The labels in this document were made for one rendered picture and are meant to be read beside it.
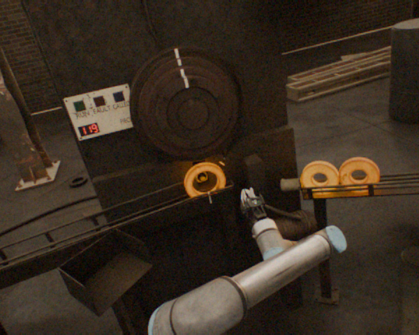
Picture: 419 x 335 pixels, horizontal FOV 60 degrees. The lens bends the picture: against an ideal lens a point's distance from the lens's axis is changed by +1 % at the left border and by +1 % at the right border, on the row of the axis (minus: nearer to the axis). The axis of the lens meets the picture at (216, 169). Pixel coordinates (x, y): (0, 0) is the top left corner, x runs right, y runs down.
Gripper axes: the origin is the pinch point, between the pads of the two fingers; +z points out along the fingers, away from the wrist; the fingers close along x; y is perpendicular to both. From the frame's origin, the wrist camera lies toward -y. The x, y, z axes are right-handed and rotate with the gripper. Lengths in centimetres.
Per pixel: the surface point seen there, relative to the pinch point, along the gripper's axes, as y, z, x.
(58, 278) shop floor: -98, 57, 117
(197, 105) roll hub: 35.8, 17.2, 11.6
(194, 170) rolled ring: 2.2, 18.6, 17.2
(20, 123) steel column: -90, 250, 159
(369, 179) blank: 0, -11, -50
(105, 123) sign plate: 25, 37, 48
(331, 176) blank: -1.9, -2.8, -37.8
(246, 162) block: -0.8, 17.9, -6.6
